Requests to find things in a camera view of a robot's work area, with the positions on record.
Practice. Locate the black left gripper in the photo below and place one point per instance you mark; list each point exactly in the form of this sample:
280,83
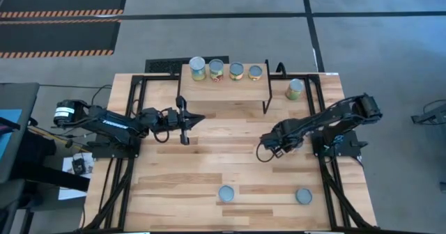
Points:
170,117

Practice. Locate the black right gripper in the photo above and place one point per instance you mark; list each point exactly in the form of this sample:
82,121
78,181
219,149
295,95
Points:
278,140

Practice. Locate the blue and yellow label can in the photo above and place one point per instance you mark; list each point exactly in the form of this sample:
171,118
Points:
197,67

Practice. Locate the green can with red swirl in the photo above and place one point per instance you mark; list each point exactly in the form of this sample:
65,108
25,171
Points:
216,68

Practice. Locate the white and red tomato can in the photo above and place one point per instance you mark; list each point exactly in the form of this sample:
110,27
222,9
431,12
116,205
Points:
255,71

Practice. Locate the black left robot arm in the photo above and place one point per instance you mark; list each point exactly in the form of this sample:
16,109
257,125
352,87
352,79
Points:
111,122

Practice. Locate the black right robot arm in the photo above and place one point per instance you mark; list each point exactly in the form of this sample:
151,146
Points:
334,114

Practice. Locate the wooden shelf with black legs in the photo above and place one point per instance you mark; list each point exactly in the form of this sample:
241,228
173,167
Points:
223,91

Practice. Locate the black perforated panel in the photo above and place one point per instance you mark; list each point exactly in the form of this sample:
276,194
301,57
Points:
163,65

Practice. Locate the grey-lidded tin can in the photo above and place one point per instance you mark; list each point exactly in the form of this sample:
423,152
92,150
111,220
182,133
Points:
304,196

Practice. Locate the pineapple print can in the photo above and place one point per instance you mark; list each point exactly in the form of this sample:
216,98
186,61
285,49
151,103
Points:
226,193

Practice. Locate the white paper sheet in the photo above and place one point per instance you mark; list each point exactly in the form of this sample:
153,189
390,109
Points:
88,164
69,193

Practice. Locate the small black device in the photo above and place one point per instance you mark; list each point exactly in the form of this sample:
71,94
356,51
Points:
78,165

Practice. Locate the black stand base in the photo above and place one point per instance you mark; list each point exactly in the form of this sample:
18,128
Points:
430,115

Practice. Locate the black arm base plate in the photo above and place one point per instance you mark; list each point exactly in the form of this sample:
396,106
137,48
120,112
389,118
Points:
115,150
348,147

